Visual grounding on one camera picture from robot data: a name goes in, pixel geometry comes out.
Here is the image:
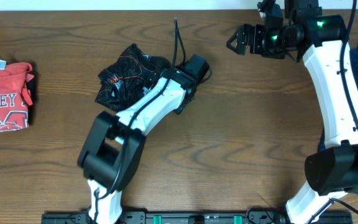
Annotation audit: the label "black cycling jersey orange lines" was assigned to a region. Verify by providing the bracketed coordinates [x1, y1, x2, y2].
[95, 44, 170, 112]

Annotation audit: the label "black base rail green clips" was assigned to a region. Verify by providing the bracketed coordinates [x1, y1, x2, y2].
[41, 208, 354, 224]

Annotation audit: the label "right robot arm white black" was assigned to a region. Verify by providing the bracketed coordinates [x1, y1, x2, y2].
[226, 0, 358, 223]

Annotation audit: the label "red folded printed t-shirt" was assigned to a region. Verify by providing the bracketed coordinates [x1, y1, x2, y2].
[0, 62, 34, 133]

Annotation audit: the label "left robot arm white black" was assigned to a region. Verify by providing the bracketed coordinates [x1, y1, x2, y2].
[77, 68, 205, 223]

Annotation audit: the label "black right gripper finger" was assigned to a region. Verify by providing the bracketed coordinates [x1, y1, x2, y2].
[226, 37, 247, 55]
[228, 24, 250, 42]

